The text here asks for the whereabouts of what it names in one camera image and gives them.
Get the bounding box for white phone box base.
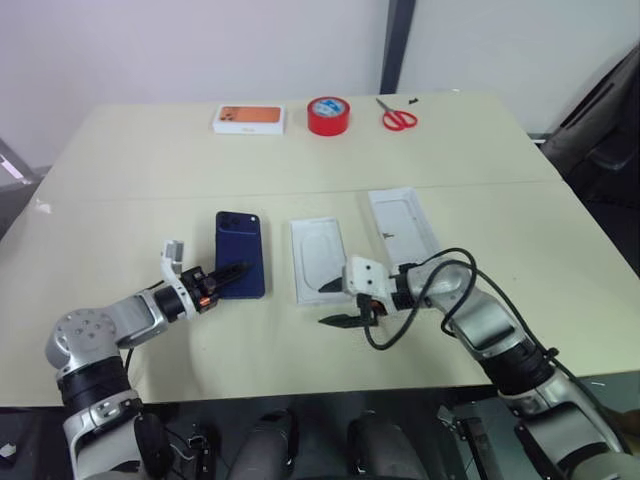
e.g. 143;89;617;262
289;215;352;308

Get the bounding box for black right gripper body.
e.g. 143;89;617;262
355;294;390;327

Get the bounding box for red tape roll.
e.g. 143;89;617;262
305;95;353;138

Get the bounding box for dark blue smartphone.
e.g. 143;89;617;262
214;210;267;302

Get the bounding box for black vertical post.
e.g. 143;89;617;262
378;0;418;96

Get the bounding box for white phone box lid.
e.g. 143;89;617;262
367;186;443;267

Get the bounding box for grey metal frame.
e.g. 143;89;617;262
0;136;37;190

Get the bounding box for dark chair with bag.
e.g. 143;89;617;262
541;48;640;217

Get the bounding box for white box with orange print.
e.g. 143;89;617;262
211;103;288;137

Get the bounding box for red handled scissors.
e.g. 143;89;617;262
375;97;419;133

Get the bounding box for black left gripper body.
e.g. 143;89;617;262
179;267;222;315

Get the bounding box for dark rounded shape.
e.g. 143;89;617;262
346;410;427;480
230;408;302;480

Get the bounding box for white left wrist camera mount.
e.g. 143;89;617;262
159;240;199;319

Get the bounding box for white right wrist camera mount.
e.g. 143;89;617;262
341;255;402;317

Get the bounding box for black metal bracket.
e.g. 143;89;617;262
436;403;497;480
185;423;218;480

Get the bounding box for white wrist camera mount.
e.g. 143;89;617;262
159;240;199;319
341;255;402;317

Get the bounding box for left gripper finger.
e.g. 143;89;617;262
211;260;252;283
216;269;250;292

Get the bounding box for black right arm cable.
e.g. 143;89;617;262
355;247;609;401

